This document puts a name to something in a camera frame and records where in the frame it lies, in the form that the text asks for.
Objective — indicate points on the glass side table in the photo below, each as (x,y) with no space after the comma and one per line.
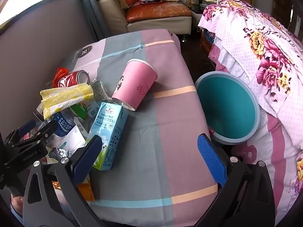
(203,1)

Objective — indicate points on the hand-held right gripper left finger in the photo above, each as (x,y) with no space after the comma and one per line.
(87,157)

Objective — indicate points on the crumpled silver foil wrapper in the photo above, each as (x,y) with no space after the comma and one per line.
(99,88)

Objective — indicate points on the plastic bottle with blue label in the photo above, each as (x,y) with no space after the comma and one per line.
(62,125)

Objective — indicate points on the wooden bed frame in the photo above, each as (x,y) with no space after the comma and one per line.
(204,41)

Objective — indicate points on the yellow white patterned packet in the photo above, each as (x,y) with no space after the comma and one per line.
(64,94)

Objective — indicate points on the dark wooden cabinet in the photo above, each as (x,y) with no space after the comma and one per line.
(284,9)

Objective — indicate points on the blue milk carton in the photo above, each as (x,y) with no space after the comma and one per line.
(109,127)

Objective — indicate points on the flat silver foil packet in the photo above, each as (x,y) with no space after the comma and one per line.
(58,153)

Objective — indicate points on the striped pastel sheet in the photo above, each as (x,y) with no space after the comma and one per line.
(165,123)

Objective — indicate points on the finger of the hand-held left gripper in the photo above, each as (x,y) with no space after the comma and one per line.
(26,127)
(45,130)

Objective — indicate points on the teal trash bin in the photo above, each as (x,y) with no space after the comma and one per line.
(224,106)

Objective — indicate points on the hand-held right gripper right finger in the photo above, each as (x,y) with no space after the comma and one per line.
(211,160)

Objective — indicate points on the person's left hand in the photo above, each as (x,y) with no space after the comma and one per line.
(16,203)

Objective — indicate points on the pink striped bed sheet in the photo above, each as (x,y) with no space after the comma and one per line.
(279,151)

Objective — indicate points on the cream leather sofa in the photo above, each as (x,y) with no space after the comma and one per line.
(113,14)

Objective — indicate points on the grey partition panel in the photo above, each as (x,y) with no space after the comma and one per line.
(35,59)

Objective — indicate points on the floral pink blanket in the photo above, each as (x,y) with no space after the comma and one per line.
(260,52)

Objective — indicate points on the green white packet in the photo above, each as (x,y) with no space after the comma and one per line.
(81,110)

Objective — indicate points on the orange seat cushion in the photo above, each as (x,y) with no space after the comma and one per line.
(161,11)

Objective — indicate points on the pink paper cup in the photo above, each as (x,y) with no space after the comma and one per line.
(135,85)

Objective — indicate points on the red snack packet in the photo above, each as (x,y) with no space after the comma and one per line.
(60,71)

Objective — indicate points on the orange yellow snack packet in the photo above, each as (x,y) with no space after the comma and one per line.
(86,191)

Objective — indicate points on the red soda can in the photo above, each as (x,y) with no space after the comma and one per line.
(68,79)

